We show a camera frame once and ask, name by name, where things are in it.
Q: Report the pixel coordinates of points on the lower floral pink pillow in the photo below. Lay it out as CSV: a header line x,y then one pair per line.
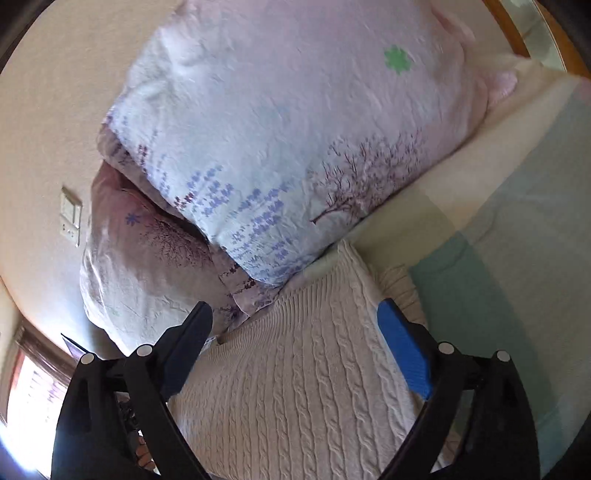
x,y
144,268

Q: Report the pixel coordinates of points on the white wall switch socket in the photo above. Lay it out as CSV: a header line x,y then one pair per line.
x,y
70,216

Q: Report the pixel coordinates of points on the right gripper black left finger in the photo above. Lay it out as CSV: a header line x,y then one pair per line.
x,y
92,440

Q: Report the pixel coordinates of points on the pastel colour-block bed sheet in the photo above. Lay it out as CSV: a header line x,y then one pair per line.
x,y
496,239

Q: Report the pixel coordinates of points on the large floral white pillow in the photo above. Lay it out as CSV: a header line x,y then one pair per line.
x,y
275,126

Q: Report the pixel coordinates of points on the bright window with frame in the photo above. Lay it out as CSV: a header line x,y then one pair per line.
x,y
33,388

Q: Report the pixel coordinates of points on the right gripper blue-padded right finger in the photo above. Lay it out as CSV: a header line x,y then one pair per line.
x,y
476,421

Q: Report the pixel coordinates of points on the white cable-knit sweater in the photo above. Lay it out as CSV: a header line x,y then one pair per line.
x,y
308,390

